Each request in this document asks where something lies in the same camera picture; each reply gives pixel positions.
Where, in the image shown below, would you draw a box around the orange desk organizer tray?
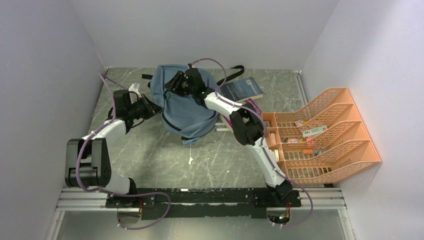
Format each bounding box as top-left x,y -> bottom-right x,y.
261,112 -> 287,175

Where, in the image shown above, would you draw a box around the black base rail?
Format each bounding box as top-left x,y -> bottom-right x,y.
105,187 -> 302,220

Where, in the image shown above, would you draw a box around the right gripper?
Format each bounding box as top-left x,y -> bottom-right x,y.
162,71 -> 195,98

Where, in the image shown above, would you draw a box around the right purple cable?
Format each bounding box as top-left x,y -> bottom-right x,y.
188,58 -> 314,228

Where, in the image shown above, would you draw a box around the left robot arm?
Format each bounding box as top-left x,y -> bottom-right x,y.
64,89 -> 163,208

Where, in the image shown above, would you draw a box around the white marker pen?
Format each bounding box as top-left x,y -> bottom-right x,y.
215,128 -> 233,132

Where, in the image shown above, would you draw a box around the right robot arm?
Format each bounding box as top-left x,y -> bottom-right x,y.
164,67 -> 293,207

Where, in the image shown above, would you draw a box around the dark blue book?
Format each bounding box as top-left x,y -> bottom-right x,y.
220,77 -> 264,102

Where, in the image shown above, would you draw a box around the aluminium frame rail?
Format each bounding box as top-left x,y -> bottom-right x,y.
56,187 -> 346,212

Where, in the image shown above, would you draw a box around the orange plastic file rack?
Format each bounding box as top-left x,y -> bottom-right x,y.
274,87 -> 381,184

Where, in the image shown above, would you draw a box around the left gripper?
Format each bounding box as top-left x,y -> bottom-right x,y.
127,94 -> 165,121

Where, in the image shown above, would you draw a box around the blue student backpack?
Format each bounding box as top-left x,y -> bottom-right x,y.
142,64 -> 246,146

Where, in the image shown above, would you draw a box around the teal box in rack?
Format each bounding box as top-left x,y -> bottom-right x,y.
302,125 -> 328,138

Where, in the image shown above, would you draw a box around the purple colourful book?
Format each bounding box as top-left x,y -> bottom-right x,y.
219,97 -> 264,131

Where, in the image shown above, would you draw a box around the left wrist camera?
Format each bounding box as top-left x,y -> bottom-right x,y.
128,82 -> 142,97

